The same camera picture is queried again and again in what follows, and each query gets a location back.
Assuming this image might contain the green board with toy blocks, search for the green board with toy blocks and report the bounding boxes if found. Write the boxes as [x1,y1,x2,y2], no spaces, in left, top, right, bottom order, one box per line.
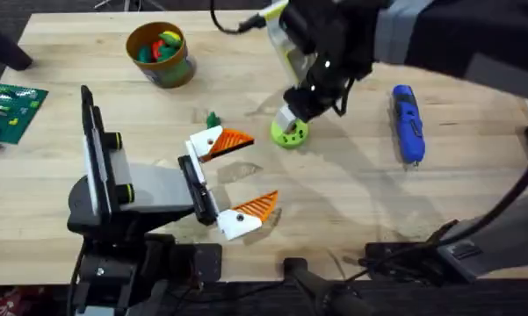
[0,82,50,149]

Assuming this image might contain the brown tub with toys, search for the brown tub with toys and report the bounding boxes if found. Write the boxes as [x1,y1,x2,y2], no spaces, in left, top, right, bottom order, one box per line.
[125,21,198,90]

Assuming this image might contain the black block-shaped object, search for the black block-shaped object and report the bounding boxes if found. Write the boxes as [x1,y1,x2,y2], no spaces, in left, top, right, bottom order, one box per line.
[0,21,33,72]

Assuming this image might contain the red patterned cloth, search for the red patterned cloth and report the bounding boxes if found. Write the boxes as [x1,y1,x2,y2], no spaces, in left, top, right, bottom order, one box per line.
[0,286,49,316]

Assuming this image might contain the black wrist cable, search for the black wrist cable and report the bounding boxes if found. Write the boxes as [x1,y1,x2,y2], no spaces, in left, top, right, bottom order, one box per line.
[208,0,265,36]

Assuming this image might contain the metal stand legs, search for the metal stand legs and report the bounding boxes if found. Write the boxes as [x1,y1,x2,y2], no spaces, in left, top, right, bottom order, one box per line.
[93,0,166,12]

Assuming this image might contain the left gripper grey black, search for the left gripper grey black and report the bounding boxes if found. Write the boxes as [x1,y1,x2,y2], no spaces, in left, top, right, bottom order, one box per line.
[103,125,280,242]

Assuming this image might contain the green disc with holes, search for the green disc with holes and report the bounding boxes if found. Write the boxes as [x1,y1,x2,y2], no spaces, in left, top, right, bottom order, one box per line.
[270,117,310,150]

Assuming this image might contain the blue electric screwdriver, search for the blue electric screwdriver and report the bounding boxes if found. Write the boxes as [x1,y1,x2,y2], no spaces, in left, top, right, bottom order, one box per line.
[391,83,427,168]

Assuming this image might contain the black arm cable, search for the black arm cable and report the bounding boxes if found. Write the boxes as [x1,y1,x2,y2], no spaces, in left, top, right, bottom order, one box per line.
[425,131,528,248]

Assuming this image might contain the wrist upright plate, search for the wrist upright plate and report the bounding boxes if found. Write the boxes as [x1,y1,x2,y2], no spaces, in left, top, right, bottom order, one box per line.
[263,0,318,87]
[80,84,112,223]

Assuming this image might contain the black stand pole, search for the black stand pole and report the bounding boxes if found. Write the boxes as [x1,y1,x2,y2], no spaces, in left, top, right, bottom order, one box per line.
[282,257,379,316]

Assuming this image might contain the right wrist upright plate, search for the right wrist upright plate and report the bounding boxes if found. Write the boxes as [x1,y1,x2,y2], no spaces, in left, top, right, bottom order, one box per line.
[263,0,318,87]

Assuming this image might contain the black rail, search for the black rail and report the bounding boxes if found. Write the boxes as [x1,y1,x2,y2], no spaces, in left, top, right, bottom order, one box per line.
[47,279,528,316]

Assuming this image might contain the left wrist upright plate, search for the left wrist upright plate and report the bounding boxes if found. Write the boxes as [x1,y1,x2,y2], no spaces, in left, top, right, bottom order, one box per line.
[80,84,112,223]

